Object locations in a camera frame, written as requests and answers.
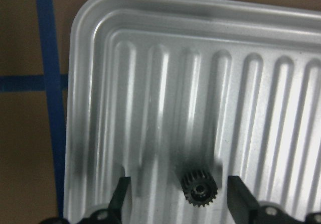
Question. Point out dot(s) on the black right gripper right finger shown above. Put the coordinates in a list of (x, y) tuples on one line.
[(242, 205)]

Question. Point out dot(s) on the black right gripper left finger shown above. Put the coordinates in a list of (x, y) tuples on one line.
[(116, 204)]

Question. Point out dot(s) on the small black bearing gear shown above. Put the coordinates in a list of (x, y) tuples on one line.
[(199, 187)]

